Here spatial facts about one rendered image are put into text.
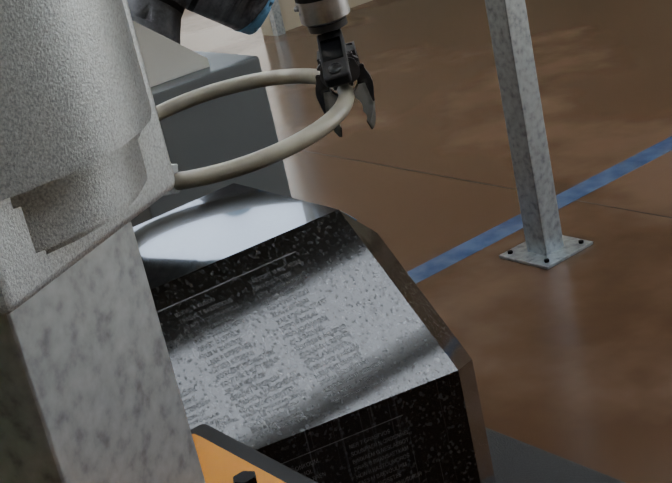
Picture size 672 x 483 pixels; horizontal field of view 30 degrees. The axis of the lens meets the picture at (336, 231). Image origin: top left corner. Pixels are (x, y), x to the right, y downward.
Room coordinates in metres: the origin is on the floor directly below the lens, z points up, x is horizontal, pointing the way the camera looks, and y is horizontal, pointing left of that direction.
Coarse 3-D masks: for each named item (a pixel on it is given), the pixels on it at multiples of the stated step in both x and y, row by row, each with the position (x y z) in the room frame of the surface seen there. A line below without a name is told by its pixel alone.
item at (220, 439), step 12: (192, 432) 1.40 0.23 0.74; (204, 432) 1.39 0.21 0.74; (216, 432) 1.39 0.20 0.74; (216, 444) 1.36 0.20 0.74; (228, 444) 1.35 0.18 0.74; (240, 444) 1.34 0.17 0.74; (240, 456) 1.31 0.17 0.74; (252, 456) 1.31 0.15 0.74; (264, 456) 1.30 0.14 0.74; (264, 468) 1.27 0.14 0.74; (276, 468) 1.27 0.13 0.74; (288, 468) 1.26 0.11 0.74; (288, 480) 1.24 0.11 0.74; (300, 480) 1.23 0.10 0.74; (312, 480) 1.23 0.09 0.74
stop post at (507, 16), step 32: (512, 0) 3.44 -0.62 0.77; (512, 32) 3.43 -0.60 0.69; (512, 64) 3.43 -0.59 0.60; (512, 96) 3.45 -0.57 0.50; (512, 128) 3.47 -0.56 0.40; (544, 128) 3.46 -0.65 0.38; (512, 160) 3.49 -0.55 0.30; (544, 160) 3.45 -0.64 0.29; (544, 192) 3.44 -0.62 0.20; (544, 224) 3.43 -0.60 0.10; (512, 256) 3.47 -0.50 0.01; (544, 256) 3.42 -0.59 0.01
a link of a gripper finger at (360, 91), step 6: (360, 84) 2.19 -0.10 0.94; (354, 90) 2.20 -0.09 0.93; (360, 90) 2.19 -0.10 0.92; (366, 90) 2.19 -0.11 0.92; (360, 96) 2.19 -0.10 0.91; (366, 96) 2.19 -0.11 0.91; (366, 102) 2.19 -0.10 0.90; (372, 102) 2.19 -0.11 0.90; (366, 108) 2.19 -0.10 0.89; (372, 108) 2.19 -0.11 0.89; (366, 114) 2.20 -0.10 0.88; (372, 114) 2.20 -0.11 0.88; (372, 120) 2.20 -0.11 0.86; (372, 126) 2.20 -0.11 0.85
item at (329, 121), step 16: (224, 80) 2.45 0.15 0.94; (240, 80) 2.44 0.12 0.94; (256, 80) 2.43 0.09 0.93; (272, 80) 2.42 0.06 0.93; (288, 80) 2.40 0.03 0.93; (304, 80) 2.37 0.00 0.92; (192, 96) 2.43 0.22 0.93; (208, 96) 2.44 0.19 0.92; (352, 96) 2.17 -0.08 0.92; (160, 112) 2.40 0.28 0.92; (176, 112) 2.42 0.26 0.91; (336, 112) 2.10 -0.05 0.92; (304, 128) 2.05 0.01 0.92; (320, 128) 2.05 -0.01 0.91; (288, 144) 2.01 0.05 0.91; (304, 144) 2.02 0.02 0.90; (240, 160) 1.99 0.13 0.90; (256, 160) 1.99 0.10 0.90; (272, 160) 2.00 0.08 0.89; (176, 176) 2.00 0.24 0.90; (192, 176) 1.99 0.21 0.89; (208, 176) 1.98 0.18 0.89; (224, 176) 1.98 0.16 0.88
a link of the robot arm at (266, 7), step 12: (204, 0) 3.14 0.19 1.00; (216, 0) 3.13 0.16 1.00; (228, 0) 3.12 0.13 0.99; (240, 0) 3.11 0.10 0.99; (252, 0) 3.11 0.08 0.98; (264, 0) 3.14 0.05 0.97; (204, 12) 3.16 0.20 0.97; (216, 12) 3.15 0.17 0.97; (228, 12) 3.14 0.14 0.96; (240, 12) 3.13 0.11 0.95; (252, 12) 3.14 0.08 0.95; (264, 12) 3.14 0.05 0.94; (228, 24) 3.17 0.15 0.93; (240, 24) 3.15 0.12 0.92; (252, 24) 3.15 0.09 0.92
